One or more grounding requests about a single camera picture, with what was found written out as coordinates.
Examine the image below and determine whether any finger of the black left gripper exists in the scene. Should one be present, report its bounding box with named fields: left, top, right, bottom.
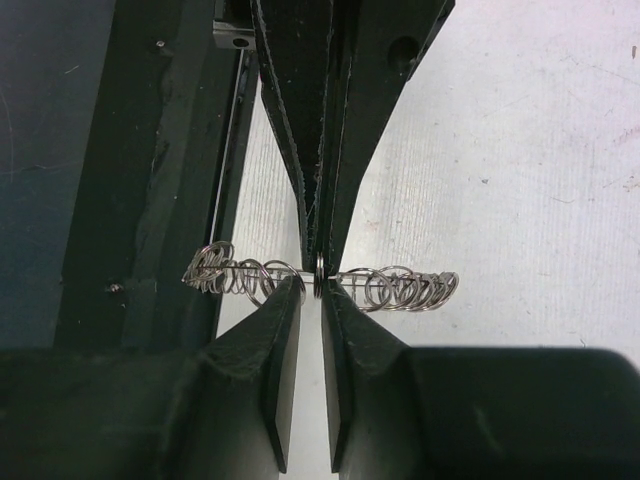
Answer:
left=257, top=3, right=335, bottom=273
left=319, top=1, right=455, bottom=275

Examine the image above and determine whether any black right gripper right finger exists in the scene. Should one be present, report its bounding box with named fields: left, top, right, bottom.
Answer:
left=322, top=282, right=415, bottom=474

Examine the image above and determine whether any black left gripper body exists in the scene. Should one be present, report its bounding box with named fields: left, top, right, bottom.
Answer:
left=212, top=0, right=456, bottom=84

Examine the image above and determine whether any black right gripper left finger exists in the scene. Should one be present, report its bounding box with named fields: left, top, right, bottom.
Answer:
left=199, top=277, right=303, bottom=474

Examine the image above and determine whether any metal disc with keyrings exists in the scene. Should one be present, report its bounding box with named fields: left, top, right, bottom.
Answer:
left=182, top=241, right=459, bottom=313

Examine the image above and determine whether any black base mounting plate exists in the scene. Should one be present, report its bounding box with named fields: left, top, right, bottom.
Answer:
left=1, top=1, right=257, bottom=351

